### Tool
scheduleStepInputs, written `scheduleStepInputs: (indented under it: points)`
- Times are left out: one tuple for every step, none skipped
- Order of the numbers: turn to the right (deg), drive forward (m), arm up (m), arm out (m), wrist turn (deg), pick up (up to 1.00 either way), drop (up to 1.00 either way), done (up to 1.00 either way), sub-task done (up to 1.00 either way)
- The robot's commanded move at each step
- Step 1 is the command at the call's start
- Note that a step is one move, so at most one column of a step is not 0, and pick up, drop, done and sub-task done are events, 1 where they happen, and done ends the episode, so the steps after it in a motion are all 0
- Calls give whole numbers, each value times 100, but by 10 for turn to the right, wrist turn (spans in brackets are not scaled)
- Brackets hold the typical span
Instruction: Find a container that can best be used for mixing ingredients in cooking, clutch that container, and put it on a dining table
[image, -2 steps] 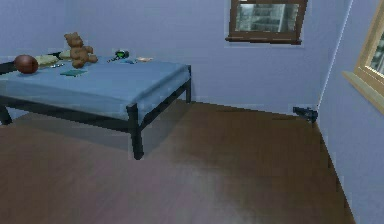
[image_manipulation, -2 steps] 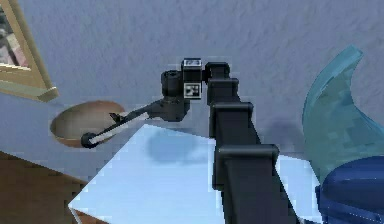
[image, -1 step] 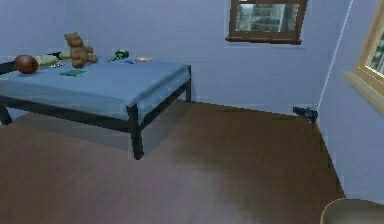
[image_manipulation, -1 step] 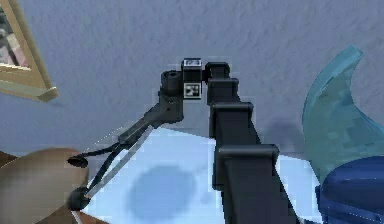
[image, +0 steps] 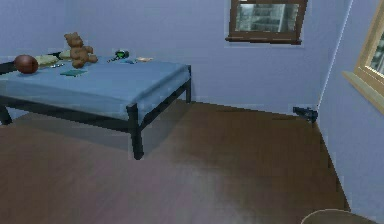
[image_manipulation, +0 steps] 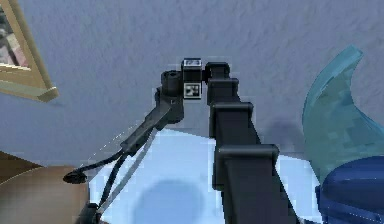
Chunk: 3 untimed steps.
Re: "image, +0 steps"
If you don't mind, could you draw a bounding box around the green and black gadget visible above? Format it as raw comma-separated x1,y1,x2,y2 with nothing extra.
106,49,130,63

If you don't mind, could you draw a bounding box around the small black dumbbell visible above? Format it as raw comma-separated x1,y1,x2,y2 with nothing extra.
292,106,319,124

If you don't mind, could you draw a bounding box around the dark brown framed window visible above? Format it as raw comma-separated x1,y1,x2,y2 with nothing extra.
224,0,309,46

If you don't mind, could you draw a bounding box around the teal book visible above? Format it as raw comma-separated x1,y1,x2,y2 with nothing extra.
59,68,88,78

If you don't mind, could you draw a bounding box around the brown teddy bear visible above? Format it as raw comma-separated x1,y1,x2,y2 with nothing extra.
63,31,99,70

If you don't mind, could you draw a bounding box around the pale green pillow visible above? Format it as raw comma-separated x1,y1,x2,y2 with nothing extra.
58,49,73,61
34,54,60,68

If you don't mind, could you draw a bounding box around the brown ball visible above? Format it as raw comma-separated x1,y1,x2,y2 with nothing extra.
13,54,39,75

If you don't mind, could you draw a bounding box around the beige round object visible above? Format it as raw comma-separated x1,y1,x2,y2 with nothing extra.
300,208,379,224

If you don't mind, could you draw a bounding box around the light wood framed window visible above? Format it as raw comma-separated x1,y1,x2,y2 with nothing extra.
342,0,384,115

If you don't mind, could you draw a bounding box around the blue bed with black frame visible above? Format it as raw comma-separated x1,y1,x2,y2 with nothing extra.
0,50,193,161

